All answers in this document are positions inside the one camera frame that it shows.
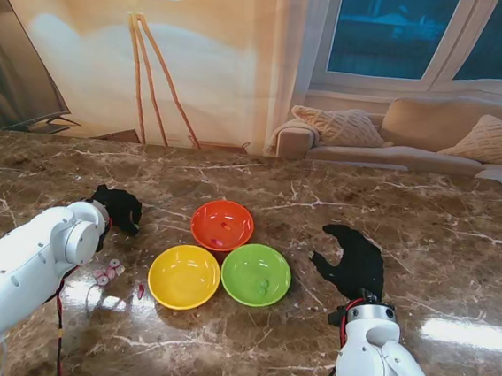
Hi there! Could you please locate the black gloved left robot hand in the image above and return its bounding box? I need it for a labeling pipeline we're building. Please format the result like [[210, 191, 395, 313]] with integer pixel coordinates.
[[90, 184, 146, 237]]

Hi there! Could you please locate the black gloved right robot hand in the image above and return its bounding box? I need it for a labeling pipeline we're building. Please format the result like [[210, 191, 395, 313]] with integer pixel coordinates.
[[306, 222, 390, 304]]

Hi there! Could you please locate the yellow plastic bowl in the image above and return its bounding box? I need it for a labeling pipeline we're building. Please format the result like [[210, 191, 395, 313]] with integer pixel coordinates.
[[144, 241, 224, 314]]

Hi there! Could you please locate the green plastic bowl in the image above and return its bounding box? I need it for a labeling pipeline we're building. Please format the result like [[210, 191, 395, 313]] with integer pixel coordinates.
[[218, 240, 295, 311]]

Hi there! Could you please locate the orange plastic bowl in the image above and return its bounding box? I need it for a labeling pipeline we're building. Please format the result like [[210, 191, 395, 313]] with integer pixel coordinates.
[[188, 196, 259, 256]]

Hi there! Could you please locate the beige sofa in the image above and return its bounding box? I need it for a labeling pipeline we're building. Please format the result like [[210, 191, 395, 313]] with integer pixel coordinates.
[[265, 81, 502, 205]]

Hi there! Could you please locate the cream knitted pillow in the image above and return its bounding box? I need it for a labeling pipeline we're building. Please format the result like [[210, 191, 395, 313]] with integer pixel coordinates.
[[288, 103, 388, 152], [438, 110, 502, 165]]

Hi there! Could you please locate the dark flat screen television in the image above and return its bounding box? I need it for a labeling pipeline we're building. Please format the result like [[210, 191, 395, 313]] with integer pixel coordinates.
[[0, 0, 94, 140]]

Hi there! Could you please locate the sheer cream curtain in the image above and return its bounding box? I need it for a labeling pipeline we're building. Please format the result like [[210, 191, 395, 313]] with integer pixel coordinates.
[[247, 0, 346, 162]]

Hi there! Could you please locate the white framed window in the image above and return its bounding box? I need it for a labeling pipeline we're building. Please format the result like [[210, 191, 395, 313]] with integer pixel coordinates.
[[308, 0, 502, 109]]

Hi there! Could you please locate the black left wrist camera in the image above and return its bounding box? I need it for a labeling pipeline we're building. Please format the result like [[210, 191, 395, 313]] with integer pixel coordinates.
[[95, 221, 113, 256]]

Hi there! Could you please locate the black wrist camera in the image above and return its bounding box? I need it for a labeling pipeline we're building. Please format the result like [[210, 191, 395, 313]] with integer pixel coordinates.
[[95, 221, 113, 256], [327, 305, 350, 328]]

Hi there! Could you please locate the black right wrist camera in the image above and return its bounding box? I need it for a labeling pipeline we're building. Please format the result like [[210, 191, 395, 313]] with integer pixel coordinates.
[[327, 305, 350, 328]]

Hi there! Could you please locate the left arm red black cable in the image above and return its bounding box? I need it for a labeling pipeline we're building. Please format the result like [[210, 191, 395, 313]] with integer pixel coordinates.
[[46, 262, 79, 376]]

